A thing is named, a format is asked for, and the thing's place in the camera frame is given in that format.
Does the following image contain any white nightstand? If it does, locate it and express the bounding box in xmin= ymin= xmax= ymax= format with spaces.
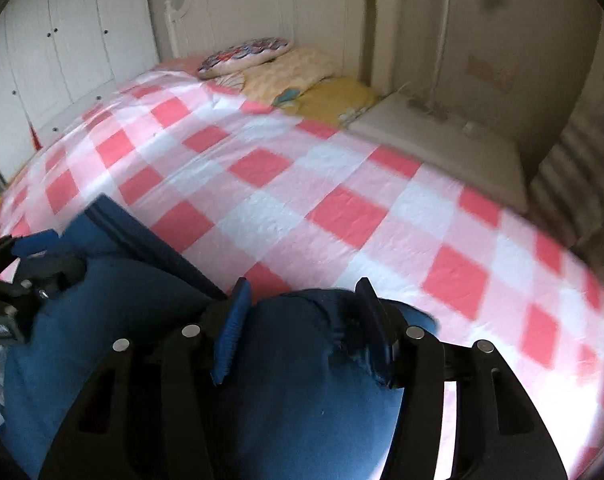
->
xmin=349 ymin=91 xmax=530 ymax=213

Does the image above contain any grey striped curtain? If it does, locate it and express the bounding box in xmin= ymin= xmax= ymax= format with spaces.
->
xmin=529 ymin=105 xmax=604 ymax=281

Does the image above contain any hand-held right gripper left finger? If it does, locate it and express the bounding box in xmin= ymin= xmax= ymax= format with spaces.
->
xmin=42 ymin=277 xmax=256 ymax=480

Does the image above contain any blue padded jacket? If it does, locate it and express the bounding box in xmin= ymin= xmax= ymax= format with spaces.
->
xmin=2 ymin=194 xmax=440 ymax=480

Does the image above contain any white wardrobe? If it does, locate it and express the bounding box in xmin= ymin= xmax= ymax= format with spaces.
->
xmin=0 ymin=0 xmax=161 ymax=186

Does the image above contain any yellow pillow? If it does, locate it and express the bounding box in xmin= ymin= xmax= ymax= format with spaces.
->
xmin=294 ymin=76 xmax=383 ymax=128
xmin=221 ymin=47 xmax=340 ymax=108

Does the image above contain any pink checkered bed sheet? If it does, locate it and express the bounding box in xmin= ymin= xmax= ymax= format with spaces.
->
xmin=0 ymin=55 xmax=604 ymax=480

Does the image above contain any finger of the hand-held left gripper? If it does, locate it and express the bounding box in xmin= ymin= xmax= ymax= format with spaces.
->
xmin=0 ymin=230 xmax=64 ymax=267
xmin=0 ymin=255 xmax=86 ymax=312

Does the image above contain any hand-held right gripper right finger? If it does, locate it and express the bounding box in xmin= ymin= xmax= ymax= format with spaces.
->
xmin=354 ymin=277 xmax=568 ymax=480

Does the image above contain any white bed headboard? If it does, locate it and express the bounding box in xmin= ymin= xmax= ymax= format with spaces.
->
xmin=163 ymin=0 xmax=397 ymax=95

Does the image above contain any beige wall plate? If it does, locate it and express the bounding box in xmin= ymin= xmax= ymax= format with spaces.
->
xmin=464 ymin=55 xmax=513 ymax=95

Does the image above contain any round patterned cushion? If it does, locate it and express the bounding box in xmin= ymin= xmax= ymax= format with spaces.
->
xmin=197 ymin=36 xmax=293 ymax=81

